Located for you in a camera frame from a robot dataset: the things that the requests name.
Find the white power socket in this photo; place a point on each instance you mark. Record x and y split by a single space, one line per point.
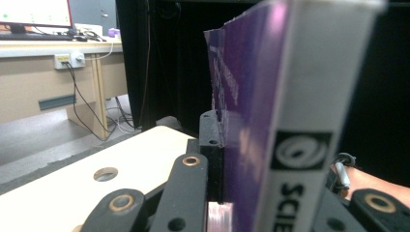
69 60

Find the purple object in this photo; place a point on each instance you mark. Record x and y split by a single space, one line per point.
114 33

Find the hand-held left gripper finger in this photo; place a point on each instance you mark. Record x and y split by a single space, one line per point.
214 167

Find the black curtain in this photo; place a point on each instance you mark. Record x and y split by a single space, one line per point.
174 64

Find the black keyboard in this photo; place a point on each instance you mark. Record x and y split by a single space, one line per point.
35 36

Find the dark illustrated magazine white spine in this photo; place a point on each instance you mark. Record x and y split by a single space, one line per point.
290 96

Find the wooden desk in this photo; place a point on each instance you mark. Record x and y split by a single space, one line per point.
32 83

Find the white screen monitor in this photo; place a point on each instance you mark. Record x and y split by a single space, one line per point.
32 13

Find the black mouse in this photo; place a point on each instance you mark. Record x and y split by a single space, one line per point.
80 38

